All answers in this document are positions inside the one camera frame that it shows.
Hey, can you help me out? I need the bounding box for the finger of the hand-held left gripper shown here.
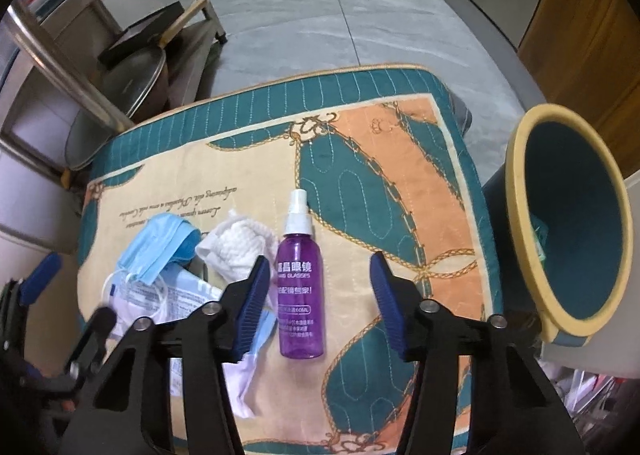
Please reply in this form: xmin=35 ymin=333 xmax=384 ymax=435
xmin=0 ymin=252 xmax=63 ymax=352
xmin=62 ymin=306 xmax=118 ymax=383

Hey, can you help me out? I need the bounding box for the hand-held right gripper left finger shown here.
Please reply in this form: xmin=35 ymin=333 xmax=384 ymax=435
xmin=60 ymin=255 xmax=273 ymax=455

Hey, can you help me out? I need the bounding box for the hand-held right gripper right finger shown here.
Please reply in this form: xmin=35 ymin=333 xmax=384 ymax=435
xmin=369 ymin=251 xmax=586 ymax=455

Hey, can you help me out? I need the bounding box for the purple spray bottle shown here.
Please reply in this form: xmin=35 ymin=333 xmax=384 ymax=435
xmin=276 ymin=189 xmax=327 ymax=360

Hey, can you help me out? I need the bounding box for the teal bin with yellow rim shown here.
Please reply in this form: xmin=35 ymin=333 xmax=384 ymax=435
xmin=482 ymin=104 xmax=635 ymax=347

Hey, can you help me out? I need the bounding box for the white crumpled tissue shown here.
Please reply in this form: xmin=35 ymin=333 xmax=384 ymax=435
xmin=195 ymin=209 xmax=278 ymax=281

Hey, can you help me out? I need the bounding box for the white and blue face mask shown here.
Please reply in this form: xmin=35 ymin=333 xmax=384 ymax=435
xmin=220 ymin=310 xmax=277 ymax=418

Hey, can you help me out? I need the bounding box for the white appliance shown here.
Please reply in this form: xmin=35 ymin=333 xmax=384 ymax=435
xmin=0 ymin=50 xmax=88 ymax=256

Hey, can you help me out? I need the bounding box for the teal and orange patterned cushion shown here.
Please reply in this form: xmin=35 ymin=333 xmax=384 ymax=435
xmin=77 ymin=64 xmax=503 ymax=455

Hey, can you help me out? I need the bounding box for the round grey pan lid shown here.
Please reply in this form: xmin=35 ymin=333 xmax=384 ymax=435
xmin=64 ymin=110 xmax=136 ymax=171

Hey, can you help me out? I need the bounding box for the dark grey object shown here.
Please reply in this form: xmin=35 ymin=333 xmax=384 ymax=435
xmin=449 ymin=95 xmax=473 ymax=136

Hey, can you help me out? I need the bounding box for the stainless steel rack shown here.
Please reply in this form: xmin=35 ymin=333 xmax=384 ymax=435
xmin=0 ymin=0 xmax=228 ymax=176

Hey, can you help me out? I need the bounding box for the clear plastic packaging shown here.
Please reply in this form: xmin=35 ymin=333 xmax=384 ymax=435
xmin=537 ymin=360 xmax=631 ymax=436

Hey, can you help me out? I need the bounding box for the wooden cabinet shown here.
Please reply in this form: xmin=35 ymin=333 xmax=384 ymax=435
xmin=517 ymin=0 xmax=640 ymax=177

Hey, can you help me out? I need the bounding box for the dark pan with wooden handle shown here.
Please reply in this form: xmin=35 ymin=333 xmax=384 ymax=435
xmin=107 ymin=0 xmax=208 ymax=121

